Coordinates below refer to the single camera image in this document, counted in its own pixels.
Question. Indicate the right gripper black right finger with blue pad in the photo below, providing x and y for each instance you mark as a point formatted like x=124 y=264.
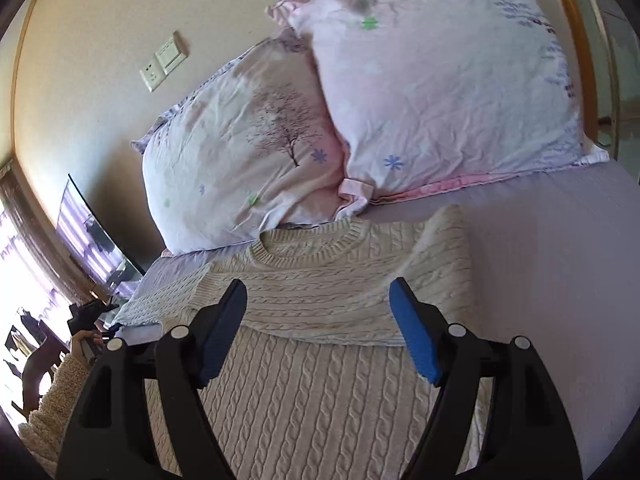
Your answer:
x=528 y=434

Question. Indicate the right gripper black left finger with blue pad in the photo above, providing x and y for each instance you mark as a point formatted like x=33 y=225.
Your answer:
x=109 y=435

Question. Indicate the cream cable-knit sweater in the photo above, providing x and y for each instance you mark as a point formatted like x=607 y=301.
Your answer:
x=318 y=383

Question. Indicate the cream fuzzy sleeve forearm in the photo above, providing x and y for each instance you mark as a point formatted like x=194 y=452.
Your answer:
x=44 y=431

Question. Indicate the person left hand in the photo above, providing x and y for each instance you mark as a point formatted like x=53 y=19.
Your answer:
x=85 y=345

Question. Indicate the dark wooden chair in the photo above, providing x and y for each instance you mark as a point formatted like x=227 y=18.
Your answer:
x=41 y=361

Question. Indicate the flat dark monitor screen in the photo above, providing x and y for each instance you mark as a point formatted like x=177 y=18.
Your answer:
x=91 y=246

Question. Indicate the lavender bed sheet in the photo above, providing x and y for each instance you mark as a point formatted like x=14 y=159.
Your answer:
x=555 y=257

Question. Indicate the pink tree-print pillow left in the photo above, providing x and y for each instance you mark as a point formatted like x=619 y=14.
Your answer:
x=249 y=150

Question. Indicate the pink floral pillow right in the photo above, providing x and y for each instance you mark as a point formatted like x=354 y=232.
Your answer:
x=430 y=96

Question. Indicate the white wall switch socket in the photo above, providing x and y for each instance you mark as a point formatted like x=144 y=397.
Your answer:
x=164 y=61

